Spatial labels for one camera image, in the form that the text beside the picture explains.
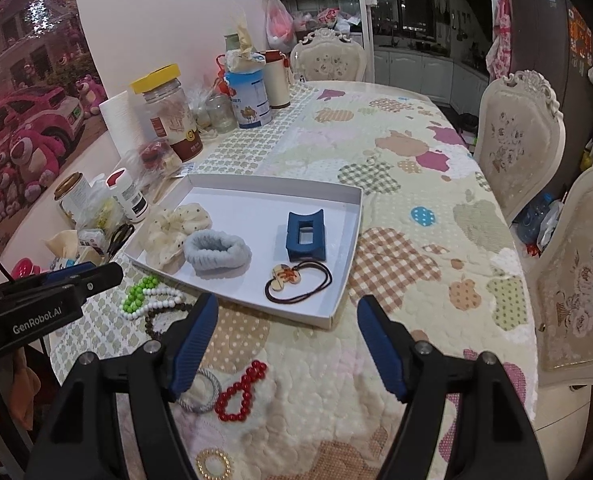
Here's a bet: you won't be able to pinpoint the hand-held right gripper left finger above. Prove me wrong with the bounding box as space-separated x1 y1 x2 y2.
24 292 220 480

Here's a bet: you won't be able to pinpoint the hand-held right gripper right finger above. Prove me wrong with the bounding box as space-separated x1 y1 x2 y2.
357 295 550 480

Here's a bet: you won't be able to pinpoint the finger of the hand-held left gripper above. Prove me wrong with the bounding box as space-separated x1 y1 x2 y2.
51 262 124 307
42 261 97 283

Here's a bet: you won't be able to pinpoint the white shallow cardboard tray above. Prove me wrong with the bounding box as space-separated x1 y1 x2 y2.
124 174 365 331

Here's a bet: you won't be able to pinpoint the small white packet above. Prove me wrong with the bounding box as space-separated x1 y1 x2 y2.
79 229 108 253

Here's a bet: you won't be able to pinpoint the pink plastic object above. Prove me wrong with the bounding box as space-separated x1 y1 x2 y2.
11 258 42 279

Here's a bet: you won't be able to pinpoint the orange cloth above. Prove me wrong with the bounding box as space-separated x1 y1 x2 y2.
4 350 42 431

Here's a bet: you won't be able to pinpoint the gold rimmed tin can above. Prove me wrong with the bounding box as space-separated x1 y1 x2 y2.
54 172 94 228

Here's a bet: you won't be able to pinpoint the light blue fuzzy scrunchie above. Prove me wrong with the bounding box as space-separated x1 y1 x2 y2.
184 231 253 279

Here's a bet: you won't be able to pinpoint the white bottle red cap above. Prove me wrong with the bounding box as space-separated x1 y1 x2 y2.
105 169 150 223

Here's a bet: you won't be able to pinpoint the cream dotted scrunchie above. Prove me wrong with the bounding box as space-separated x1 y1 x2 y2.
141 202 213 275

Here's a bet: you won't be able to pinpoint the red snack in clear bag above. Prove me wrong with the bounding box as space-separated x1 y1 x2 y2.
139 140 182 177

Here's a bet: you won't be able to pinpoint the blue hair claw clip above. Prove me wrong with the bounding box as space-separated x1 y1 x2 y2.
278 207 341 263

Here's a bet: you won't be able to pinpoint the white paper towel roll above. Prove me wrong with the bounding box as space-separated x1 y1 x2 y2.
99 90 147 161

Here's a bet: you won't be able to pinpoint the plastic jar yellow lid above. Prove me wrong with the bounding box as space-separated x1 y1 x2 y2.
130 64 204 163

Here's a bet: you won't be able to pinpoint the blue water bottle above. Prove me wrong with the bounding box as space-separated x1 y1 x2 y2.
517 192 552 243

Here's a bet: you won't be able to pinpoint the small clear glass jar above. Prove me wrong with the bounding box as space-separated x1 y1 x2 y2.
206 94 238 134

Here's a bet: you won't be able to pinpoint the cream floral dining chair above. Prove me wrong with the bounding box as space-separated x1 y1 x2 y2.
290 27 367 82
534 165 593 391
471 70 567 223

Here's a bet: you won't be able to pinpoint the white crumpled plastic bag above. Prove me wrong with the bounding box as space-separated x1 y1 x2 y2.
537 200 565 257

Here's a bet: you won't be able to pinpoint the blue and white tin can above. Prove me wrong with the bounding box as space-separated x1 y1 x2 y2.
225 67 272 130

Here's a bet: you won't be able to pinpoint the cream thermos flask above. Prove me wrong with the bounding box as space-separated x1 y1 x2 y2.
263 50 292 110

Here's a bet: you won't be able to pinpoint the crumpled cream paper bag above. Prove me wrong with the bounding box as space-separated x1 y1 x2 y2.
225 12 267 73

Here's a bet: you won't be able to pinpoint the white kitchen cabinets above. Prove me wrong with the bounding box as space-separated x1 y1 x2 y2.
374 45 490 107

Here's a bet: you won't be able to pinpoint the pink plastic bag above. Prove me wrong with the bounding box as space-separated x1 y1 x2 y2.
265 0 297 53

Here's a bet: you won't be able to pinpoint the pink hanging cloth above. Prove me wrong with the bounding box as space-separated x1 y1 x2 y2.
487 0 515 78

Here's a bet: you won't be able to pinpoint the dark brown refrigerator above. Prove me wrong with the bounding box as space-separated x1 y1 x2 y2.
509 0 593 126

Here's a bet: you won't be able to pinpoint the red fridge sticker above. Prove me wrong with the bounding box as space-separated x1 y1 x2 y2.
567 7 593 71

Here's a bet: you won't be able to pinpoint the green bead bracelet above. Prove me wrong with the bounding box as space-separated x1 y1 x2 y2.
121 275 160 313

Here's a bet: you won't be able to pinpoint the black handled scissors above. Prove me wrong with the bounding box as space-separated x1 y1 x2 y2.
107 223 136 261

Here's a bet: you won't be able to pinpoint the white bead bracelet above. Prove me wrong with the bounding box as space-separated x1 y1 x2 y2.
126 287 186 321

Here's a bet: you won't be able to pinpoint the grey elastic hair tie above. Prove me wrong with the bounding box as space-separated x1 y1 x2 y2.
176 367 223 414

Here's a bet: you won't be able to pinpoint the brown bead bracelet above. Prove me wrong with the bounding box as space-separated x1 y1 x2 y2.
144 302 194 341

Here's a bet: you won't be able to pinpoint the red bead bracelet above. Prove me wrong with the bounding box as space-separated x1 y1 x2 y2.
215 360 268 423

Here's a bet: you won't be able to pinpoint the brown hair tie wooden charm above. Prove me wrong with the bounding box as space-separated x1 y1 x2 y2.
264 260 333 306

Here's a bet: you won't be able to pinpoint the gold pearl ring brooch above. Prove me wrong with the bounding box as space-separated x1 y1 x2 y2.
195 447 233 480

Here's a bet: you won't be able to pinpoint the pink bear wall poster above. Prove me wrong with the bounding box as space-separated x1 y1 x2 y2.
0 0 110 281

